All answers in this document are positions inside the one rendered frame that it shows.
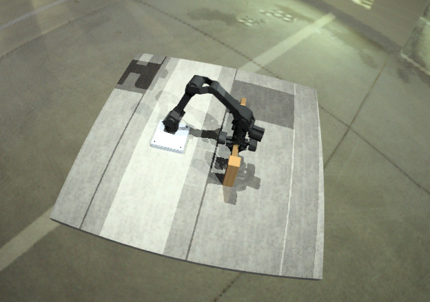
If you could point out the tan wooden block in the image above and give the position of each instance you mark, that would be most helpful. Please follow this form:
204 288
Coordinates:
231 171

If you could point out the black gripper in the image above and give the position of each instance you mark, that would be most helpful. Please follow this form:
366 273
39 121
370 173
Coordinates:
235 139

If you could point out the tan wooden board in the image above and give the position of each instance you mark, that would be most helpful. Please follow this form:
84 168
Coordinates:
235 147

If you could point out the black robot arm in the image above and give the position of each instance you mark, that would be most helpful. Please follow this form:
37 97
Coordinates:
243 121

